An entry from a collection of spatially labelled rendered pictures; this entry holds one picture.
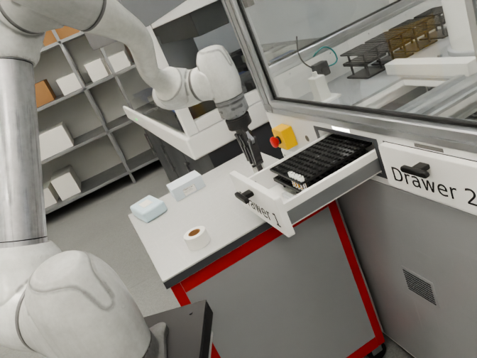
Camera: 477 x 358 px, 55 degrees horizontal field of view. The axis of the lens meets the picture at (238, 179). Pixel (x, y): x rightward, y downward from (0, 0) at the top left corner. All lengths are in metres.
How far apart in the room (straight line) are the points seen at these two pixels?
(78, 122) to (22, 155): 4.30
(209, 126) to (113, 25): 1.00
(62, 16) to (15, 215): 0.40
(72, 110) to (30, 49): 4.24
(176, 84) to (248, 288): 0.64
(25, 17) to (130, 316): 0.59
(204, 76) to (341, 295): 0.83
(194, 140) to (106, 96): 3.40
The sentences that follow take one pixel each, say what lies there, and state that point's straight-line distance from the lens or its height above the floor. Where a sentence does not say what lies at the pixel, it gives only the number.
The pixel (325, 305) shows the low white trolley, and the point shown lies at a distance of 1.57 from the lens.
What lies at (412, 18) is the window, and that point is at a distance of 0.93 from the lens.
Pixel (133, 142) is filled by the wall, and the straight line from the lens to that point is 5.35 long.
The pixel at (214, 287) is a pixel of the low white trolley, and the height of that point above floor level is 0.65.
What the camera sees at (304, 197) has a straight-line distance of 1.09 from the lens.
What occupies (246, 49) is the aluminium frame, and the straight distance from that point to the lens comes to 1.58.
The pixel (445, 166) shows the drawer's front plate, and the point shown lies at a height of 0.91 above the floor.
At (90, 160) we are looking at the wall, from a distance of 5.37.
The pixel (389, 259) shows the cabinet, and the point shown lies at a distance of 1.44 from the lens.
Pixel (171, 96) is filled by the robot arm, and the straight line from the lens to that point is 1.36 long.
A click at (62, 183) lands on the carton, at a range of 5.01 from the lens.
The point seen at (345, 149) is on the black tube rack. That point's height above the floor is 0.90.
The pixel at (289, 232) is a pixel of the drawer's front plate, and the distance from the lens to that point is 1.07.
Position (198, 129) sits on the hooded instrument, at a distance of 1.93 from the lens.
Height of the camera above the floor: 1.37
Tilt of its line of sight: 21 degrees down
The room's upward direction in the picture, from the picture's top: 24 degrees counter-clockwise
